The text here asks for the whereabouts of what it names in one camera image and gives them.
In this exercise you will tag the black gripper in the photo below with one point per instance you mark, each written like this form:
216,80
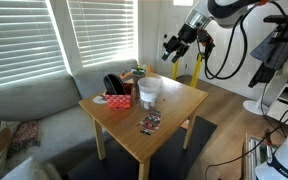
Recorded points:
188,33

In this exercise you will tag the grey sofa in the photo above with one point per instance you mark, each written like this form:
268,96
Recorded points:
34,100

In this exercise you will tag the red paisley cushion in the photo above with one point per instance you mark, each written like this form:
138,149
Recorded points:
25,135

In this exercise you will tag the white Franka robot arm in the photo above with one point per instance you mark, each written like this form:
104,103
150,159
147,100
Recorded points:
224,10

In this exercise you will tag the red patterned box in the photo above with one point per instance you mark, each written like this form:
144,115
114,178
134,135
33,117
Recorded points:
119,101

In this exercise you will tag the small shiny packet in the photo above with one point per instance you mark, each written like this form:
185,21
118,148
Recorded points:
138,71

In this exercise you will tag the dark rug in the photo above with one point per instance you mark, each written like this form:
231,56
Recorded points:
170,156

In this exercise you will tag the black camera on stand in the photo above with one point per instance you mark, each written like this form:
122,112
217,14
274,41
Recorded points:
284,19

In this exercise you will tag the white door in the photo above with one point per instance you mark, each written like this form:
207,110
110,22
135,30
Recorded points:
170,13

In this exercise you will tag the small round white sticker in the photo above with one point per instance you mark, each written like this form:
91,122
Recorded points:
98,99

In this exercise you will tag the metal framed rack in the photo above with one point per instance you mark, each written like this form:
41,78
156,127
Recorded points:
250,156

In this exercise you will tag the white window blind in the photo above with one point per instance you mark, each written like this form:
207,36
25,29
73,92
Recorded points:
17,40
100,30

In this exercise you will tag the orange octopus plush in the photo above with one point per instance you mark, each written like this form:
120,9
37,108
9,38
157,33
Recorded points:
125,75

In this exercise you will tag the white floor stand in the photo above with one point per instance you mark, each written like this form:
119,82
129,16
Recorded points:
254,107

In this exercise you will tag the wooden table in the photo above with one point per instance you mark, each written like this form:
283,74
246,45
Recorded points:
170,110

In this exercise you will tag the clear plastic cup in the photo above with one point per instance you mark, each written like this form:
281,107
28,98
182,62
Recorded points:
149,91

